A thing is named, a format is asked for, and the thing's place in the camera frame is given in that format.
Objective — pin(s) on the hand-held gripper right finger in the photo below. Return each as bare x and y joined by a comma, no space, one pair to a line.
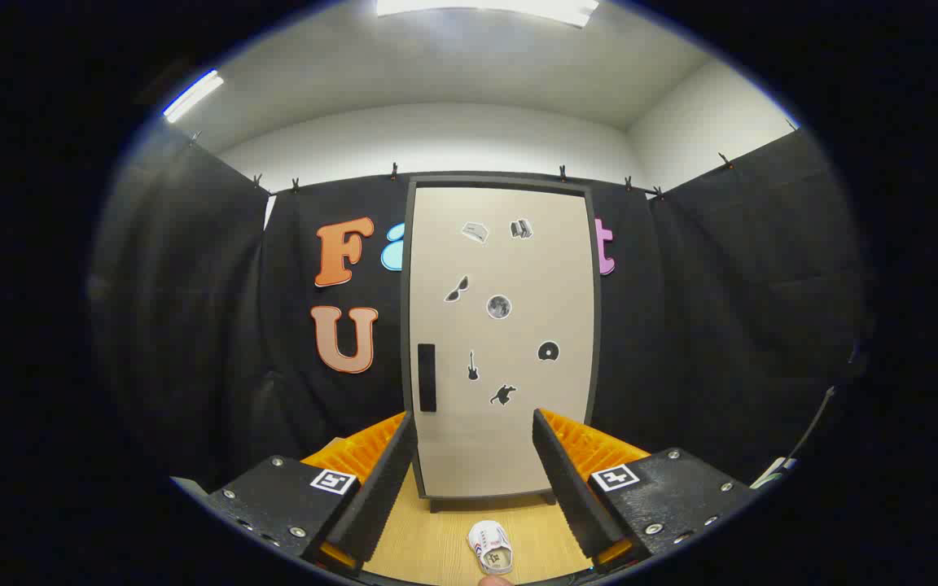
571,488

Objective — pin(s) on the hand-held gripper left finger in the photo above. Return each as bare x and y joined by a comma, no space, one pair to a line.
379,496

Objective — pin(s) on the dark grey shoe cabinet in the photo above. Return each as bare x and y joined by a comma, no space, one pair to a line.
502,181

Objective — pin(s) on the beige shoe cabinet door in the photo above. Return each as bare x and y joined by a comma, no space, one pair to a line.
546,277

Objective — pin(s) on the black backdrop clips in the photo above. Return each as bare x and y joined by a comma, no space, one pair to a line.
393,171

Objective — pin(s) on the ceiling light panel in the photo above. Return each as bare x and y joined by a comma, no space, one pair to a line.
485,8
192,96

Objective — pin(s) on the black backdrop cloth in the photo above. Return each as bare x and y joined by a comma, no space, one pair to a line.
192,325

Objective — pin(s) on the white and green object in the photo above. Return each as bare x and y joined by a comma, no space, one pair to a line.
772,474

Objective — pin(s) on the white shoe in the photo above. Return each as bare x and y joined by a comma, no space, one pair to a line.
487,544

